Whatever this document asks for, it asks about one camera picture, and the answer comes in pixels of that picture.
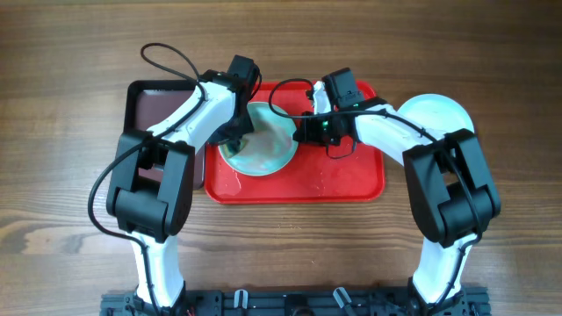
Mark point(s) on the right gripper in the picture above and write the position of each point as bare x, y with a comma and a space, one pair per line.
311, 132

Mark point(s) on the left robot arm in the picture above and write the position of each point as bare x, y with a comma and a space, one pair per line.
151, 184

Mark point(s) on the light blue plate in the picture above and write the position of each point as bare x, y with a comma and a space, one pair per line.
437, 112
269, 148

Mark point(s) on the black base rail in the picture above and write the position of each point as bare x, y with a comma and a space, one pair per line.
380, 301

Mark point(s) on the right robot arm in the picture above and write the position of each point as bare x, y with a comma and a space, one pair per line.
451, 191

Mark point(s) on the green yellow sponge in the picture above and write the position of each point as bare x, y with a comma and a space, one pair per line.
232, 148

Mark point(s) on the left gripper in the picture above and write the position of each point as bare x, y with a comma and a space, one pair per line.
220, 135

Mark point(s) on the black rectangular tray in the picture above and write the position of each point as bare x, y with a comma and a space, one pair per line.
149, 102

